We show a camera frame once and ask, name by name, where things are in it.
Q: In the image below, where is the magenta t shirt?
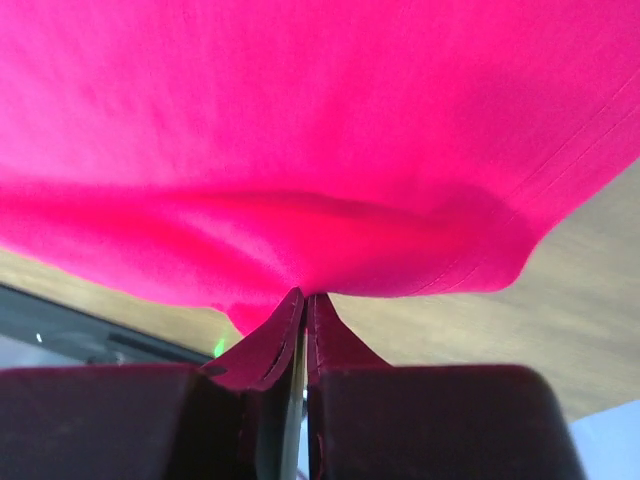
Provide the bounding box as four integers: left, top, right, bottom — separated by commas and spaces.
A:
1, 1, 639, 333

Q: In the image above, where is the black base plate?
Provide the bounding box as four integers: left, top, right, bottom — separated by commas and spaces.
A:
1, 285, 210, 369

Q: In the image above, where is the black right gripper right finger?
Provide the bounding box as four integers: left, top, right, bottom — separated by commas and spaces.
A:
306, 295, 584, 480

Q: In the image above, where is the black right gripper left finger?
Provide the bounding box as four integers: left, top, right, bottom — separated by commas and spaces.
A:
1, 289, 305, 479

